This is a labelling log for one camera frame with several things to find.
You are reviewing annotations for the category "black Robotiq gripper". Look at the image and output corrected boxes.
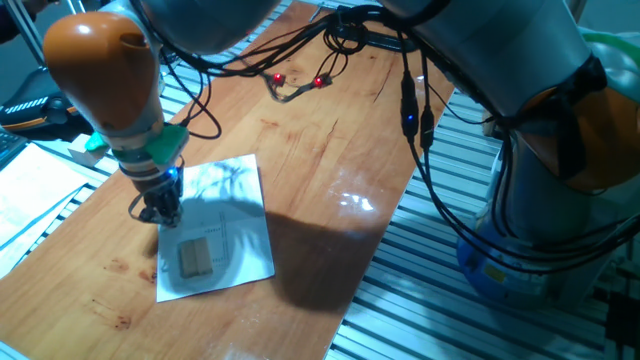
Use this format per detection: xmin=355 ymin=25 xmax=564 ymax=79
xmin=130 ymin=167 xmax=186 ymax=230

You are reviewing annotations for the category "small tan wooden piece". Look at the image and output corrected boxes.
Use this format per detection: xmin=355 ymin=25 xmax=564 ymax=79
xmin=178 ymin=236 xmax=215 ymax=280

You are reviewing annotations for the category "medium wooden cube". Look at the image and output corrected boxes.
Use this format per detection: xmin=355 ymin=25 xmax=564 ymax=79
xmin=67 ymin=135 xmax=109 ymax=168

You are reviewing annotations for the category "stack of white printed sheets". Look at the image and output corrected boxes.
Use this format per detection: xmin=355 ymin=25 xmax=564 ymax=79
xmin=0 ymin=143 xmax=91 ymax=279

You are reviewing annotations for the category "black computer keyboard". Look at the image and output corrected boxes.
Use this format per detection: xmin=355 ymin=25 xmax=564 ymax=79
xmin=0 ymin=130 xmax=29 ymax=171

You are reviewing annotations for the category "black orange teach pendant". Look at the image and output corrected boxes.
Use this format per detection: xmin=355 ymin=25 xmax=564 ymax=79
xmin=0 ymin=67 xmax=84 ymax=135

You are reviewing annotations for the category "glossy brown wooden board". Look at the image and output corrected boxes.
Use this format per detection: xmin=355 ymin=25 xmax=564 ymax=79
xmin=0 ymin=2 xmax=456 ymax=360

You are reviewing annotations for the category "grey metal stand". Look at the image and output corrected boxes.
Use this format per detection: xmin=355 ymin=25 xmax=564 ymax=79
xmin=4 ymin=0 xmax=84 ymax=66

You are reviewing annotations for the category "black C-clamp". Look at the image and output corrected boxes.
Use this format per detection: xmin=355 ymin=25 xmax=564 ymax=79
xmin=332 ymin=22 xmax=417 ymax=54

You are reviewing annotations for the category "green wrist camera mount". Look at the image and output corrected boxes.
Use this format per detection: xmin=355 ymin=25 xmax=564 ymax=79
xmin=83 ymin=123 xmax=190 ymax=167

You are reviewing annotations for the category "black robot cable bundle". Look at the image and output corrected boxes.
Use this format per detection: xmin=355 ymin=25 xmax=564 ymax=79
xmin=129 ymin=4 xmax=640 ymax=276

